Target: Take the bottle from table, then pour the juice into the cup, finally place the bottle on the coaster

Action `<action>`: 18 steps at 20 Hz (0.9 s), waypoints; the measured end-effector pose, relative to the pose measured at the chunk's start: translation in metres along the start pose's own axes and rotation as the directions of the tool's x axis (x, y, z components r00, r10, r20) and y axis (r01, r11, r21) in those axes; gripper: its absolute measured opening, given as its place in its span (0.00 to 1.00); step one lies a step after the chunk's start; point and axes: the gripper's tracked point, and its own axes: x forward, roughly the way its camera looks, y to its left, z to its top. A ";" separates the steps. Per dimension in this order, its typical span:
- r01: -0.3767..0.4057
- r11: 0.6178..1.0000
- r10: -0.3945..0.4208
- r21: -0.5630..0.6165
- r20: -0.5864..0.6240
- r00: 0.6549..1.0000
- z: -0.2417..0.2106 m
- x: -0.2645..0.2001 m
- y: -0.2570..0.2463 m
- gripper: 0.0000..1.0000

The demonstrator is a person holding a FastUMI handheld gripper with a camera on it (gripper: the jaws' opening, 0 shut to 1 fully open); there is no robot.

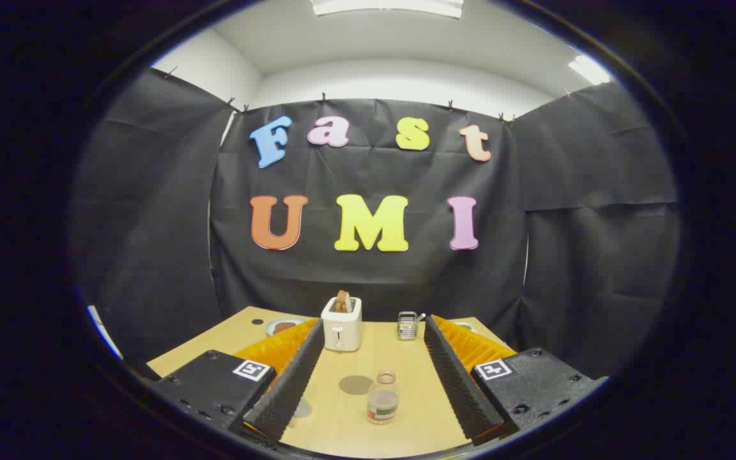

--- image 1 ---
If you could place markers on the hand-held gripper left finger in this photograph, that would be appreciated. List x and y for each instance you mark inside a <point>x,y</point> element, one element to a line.
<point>291,383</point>

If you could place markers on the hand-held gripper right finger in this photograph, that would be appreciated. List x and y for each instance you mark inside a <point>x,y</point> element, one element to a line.
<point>460,390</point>

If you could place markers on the brown round coaster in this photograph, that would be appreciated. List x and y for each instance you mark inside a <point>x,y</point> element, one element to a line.
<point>354,384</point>

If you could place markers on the clear plastic juice bottle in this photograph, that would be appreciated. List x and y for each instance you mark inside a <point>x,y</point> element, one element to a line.
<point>383,402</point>

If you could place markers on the wooden table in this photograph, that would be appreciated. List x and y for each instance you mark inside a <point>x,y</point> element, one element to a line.
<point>409,383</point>

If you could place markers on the brown food piece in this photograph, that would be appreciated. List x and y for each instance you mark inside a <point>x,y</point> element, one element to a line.
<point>283,326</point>

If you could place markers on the light green plate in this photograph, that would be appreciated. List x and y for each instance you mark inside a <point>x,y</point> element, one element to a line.
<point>272,327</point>

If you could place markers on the white divided dish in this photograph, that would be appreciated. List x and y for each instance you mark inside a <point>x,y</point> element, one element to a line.
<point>465,326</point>

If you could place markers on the white toaster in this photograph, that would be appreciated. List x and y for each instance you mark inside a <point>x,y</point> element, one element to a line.
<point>341,329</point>

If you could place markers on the brown toast slice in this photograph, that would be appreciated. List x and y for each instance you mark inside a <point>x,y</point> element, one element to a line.
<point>342,301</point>

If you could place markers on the black backdrop cloth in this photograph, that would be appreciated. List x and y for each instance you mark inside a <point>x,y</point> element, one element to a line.
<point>374,172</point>

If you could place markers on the small ceiling light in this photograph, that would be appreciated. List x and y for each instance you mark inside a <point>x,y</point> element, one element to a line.
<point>588,69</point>

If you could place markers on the long ceiling light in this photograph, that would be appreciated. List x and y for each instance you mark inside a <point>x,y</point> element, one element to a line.
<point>387,6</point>

